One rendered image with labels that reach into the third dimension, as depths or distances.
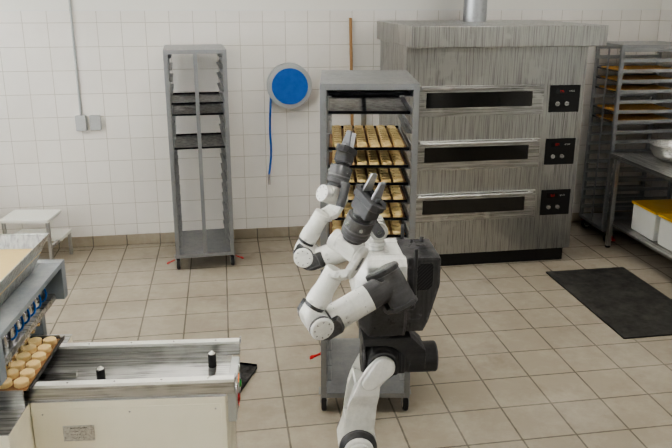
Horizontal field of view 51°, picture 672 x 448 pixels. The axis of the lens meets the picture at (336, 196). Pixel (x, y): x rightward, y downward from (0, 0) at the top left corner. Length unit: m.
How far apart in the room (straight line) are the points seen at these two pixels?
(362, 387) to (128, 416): 0.85
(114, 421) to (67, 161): 4.19
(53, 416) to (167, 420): 0.40
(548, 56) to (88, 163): 4.04
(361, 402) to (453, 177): 3.44
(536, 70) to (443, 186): 1.18
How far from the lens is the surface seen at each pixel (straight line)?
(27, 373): 2.82
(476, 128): 5.83
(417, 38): 5.36
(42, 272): 3.00
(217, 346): 2.91
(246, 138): 6.51
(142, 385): 2.69
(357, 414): 2.73
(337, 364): 4.24
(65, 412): 2.79
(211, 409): 2.70
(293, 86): 6.32
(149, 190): 6.65
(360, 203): 2.08
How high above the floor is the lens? 2.23
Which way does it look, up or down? 16 degrees down
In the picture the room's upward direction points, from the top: straight up
